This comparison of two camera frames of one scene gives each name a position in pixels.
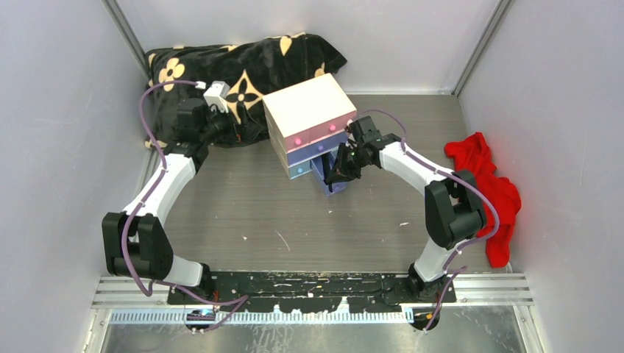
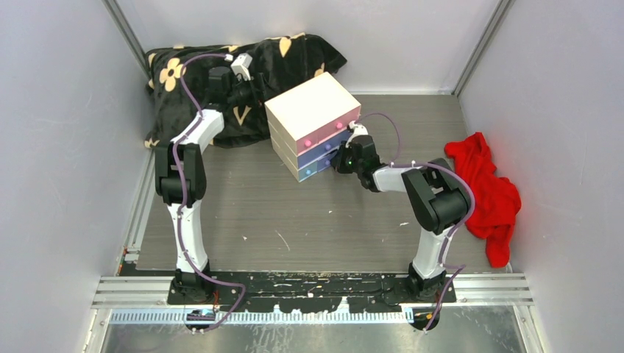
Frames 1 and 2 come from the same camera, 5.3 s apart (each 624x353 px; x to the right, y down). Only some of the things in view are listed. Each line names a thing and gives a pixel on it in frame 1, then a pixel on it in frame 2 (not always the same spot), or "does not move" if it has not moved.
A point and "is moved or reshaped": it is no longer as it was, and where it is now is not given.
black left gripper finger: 253,126 → 258,87
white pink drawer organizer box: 307,120 is moved or reshaped
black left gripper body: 220,126 → 241,95
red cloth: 473,157 does not move
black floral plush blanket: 252,70 does not move
